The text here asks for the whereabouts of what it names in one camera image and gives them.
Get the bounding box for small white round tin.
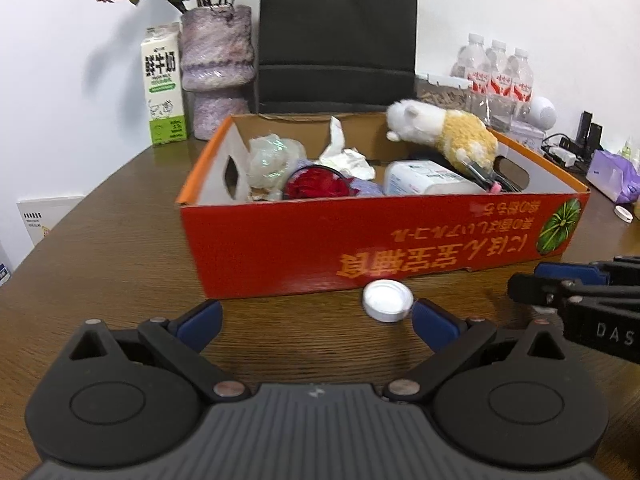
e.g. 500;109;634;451
614;205;634;223

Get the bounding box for purple tissue pack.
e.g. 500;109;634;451
586;150;640;205

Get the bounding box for white power adapter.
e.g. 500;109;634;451
548;145;576;168

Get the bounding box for black upright device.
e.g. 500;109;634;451
575;110;602;162

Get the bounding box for white floral tin box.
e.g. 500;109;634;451
506;120;546;154

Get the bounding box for white wet wipes pack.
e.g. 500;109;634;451
383;160;484;196

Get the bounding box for purple cloth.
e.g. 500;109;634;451
349;178;384;197

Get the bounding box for orange cardboard box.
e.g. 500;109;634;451
178;115;589;299

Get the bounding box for white and yellow plush toy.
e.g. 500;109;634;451
386;100;499;171

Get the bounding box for clear glass jar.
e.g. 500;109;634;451
485;94;516;133

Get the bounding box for white box on floor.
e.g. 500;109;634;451
16;195;84;245

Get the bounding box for crumpled white tissue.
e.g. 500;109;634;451
317;117;375;181

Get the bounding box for crumpled clear plastic wrap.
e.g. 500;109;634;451
247;133;307;202

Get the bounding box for red fabric rose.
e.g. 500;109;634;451
282;165;358;200

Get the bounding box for middle water bottle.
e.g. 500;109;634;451
486;40;512;96

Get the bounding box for water bottle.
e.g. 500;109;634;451
486;40;512;96
451;34;491;94
508;48;534;110

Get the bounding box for clear container with pellets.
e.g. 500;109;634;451
414;74;472;112

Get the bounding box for right water bottle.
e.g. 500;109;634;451
508;48;534;110

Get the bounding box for left water bottle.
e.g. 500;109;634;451
451;34;491;94

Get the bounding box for purple textured vase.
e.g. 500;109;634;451
181;4;255;140

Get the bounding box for green white milk carton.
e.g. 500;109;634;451
140;22;188;145

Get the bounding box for black paper shopping bag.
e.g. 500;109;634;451
257;0;418;114

